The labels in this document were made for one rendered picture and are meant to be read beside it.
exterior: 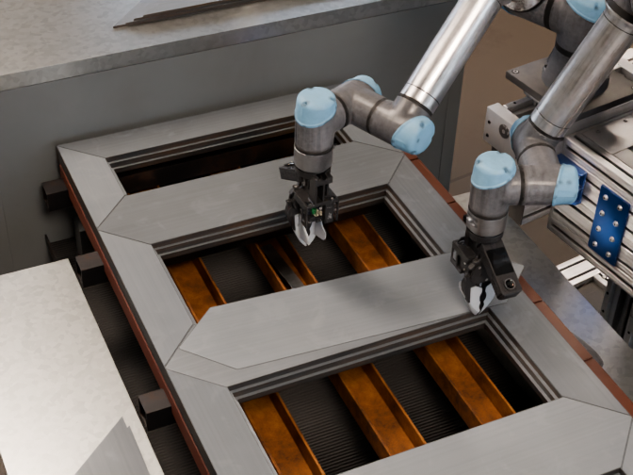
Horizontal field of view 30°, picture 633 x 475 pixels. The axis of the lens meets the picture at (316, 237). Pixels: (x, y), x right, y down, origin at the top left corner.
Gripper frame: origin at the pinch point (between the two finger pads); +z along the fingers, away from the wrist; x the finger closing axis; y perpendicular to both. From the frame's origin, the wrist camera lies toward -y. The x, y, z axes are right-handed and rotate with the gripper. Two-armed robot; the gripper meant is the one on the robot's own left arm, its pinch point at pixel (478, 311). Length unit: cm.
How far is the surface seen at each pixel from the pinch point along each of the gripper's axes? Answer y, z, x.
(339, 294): 16.0, 0.7, 23.0
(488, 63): 202, 85, -135
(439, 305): 5.2, 0.7, 6.0
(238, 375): 3, 1, 50
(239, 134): 78, 2, 20
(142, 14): 103, -21, 35
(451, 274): 12.4, 0.7, -0.9
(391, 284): 14.7, 0.7, 11.9
